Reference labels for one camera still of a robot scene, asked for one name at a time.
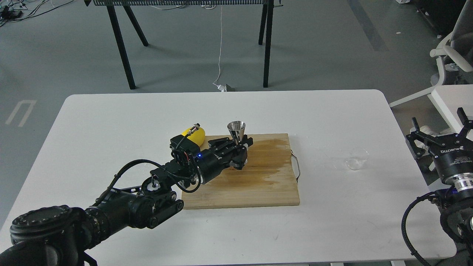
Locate wooden cutting board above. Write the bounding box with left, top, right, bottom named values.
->
left=182, top=133, right=300, bottom=210

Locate white side table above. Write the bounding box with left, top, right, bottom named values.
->
left=428, top=85, right=473, bottom=132

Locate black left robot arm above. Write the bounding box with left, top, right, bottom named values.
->
left=1, top=121, right=253, bottom=266

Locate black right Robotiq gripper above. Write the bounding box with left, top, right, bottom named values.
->
left=406, top=108, right=473, bottom=185

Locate white office chair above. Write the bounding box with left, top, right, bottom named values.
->
left=389, top=0, right=473, bottom=108

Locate yellow lemon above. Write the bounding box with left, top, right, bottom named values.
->
left=187, top=127, right=205, bottom=147

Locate small clear glass cup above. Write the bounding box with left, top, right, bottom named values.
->
left=345, top=147, right=370, bottom=171

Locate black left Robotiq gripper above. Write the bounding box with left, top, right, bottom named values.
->
left=194, top=135, right=253, bottom=184

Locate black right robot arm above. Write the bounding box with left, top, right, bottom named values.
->
left=401, top=108, right=473, bottom=266

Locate white cable with plug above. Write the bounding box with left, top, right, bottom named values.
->
left=212, top=5, right=235, bottom=92

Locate black metal table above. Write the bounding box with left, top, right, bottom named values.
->
left=83, top=0, right=283, bottom=91

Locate steel double jigger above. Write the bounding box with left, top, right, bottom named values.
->
left=227, top=120, right=246, bottom=144

